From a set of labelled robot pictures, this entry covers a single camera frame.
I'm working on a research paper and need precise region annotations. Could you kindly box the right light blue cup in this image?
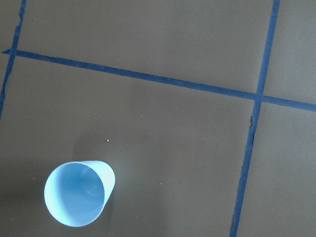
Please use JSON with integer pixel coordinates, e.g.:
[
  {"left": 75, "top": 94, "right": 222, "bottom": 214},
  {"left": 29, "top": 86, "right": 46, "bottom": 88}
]
[{"left": 44, "top": 160, "right": 116, "bottom": 227}]

